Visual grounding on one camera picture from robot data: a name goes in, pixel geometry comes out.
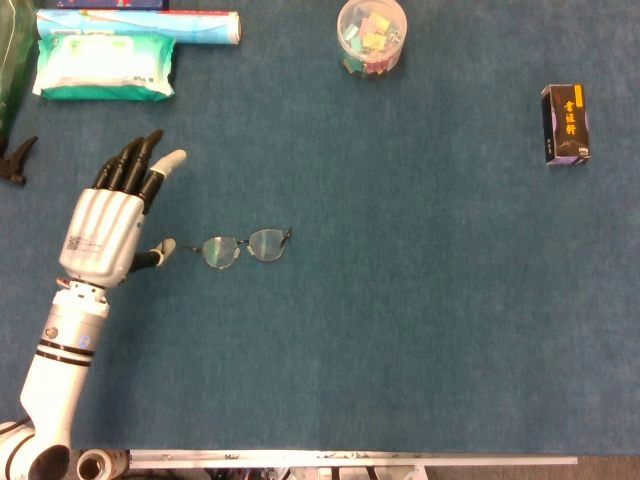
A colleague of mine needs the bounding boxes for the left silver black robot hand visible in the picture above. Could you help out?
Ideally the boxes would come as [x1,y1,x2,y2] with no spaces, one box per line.
[58,128,188,289]

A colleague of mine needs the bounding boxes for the thin-framed eyeglasses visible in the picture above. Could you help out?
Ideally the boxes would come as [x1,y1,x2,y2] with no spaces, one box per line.
[160,227,294,271]

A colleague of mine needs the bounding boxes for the green white wet wipes pack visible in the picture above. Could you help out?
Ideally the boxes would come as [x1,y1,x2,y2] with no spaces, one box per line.
[32,33,177,102]

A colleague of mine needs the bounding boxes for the green plastic spray bottle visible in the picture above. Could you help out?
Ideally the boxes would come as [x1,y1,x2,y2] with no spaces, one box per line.
[0,0,39,187]

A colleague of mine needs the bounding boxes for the light blue wrap roll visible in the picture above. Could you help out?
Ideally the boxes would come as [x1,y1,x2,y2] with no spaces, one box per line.
[35,8,243,47]

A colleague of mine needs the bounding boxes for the dark blue printed box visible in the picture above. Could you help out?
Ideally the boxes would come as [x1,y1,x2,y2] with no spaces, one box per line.
[38,0,170,11]

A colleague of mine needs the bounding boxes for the brown tape roll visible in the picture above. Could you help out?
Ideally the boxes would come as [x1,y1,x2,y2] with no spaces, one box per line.
[75,448,131,480]

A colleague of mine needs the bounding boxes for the clear jar of binder clips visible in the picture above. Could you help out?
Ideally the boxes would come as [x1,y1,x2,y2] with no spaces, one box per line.
[336,0,408,80]

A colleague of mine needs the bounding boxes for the black box with orange characters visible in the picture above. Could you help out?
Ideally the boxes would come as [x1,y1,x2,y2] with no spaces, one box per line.
[540,83,591,168]

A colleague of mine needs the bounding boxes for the silver metal table rail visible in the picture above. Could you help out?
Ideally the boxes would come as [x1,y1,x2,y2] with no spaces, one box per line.
[128,448,579,471]

